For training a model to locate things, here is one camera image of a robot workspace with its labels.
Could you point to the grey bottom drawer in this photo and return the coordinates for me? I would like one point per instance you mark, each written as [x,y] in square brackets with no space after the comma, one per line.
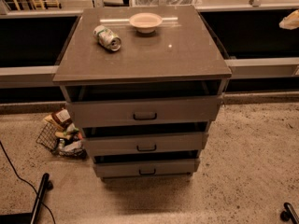
[146,168]

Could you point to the grey drawer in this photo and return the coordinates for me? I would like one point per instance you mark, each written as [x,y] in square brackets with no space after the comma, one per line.
[146,168]
[144,111]
[134,144]

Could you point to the grey drawer cabinet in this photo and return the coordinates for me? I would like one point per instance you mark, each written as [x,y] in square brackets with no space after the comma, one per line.
[180,59]

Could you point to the grey top drawer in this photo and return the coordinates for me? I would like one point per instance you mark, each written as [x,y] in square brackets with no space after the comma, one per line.
[144,111]

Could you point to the grey middle drawer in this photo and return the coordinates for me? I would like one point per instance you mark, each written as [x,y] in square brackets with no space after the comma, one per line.
[134,144]

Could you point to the green silver soda can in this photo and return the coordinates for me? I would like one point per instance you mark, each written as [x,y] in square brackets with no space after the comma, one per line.
[107,38]

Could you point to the white paper bowl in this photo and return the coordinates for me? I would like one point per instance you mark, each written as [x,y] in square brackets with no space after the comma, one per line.
[145,23]

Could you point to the crumpled bag at right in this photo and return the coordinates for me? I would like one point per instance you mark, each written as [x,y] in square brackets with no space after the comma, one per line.
[291,21]

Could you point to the black left base leg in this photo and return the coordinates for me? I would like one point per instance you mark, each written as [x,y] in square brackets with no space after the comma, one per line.
[30,218]

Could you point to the black base leg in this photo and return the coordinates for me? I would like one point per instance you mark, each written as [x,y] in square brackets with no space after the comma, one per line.
[30,218]
[289,214]

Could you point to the black right base leg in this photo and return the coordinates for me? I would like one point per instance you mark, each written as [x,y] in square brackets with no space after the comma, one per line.
[289,214]

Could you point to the wire basket of snacks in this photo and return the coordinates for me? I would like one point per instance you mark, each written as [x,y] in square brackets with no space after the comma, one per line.
[61,137]

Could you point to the grey metal rail frame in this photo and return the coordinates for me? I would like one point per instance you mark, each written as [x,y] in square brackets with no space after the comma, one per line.
[242,68]

